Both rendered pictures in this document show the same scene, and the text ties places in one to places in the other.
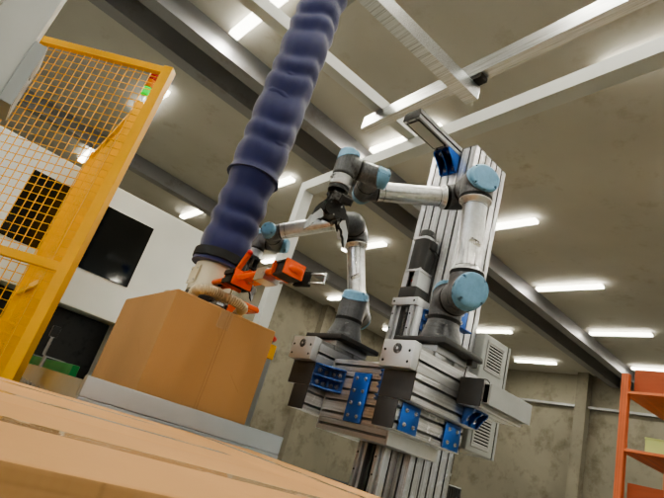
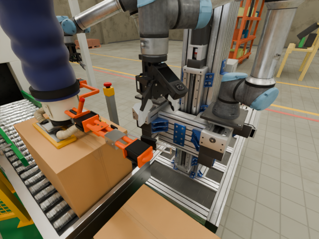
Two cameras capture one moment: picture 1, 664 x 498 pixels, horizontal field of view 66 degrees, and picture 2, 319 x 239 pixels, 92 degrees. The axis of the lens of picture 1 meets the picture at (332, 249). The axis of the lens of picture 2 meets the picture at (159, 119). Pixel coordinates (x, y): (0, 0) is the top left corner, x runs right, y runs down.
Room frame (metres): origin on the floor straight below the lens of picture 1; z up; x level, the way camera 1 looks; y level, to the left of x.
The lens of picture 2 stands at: (1.11, 0.18, 1.49)
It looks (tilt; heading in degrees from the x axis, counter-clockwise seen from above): 32 degrees down; 340
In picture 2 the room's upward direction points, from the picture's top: straight up
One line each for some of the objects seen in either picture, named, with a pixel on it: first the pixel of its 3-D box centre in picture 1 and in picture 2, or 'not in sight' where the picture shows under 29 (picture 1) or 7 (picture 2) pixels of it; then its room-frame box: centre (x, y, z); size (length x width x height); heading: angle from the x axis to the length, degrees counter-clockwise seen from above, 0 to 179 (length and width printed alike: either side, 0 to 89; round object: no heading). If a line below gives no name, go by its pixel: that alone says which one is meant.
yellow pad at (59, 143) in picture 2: not in sight; (51, 128); (2.00, 0.51, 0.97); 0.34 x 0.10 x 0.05; 32
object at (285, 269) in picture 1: (288, 270); (137, 152); (1.54, 0.11, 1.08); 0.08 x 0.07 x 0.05; 32
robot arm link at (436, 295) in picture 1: (448, 301); (233, 85); (1.72, -0.45, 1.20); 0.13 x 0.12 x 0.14; 6
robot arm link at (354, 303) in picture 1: (353, 305); not in sight; (2.13, -0.16, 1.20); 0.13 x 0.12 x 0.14; 163
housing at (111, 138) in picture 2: (267, 277); (116, 138); (1.65, 0.18, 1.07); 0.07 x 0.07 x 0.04; 32
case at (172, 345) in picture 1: (176, 363); (78, 151); (2.02, 0.44, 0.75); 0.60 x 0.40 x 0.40; 32
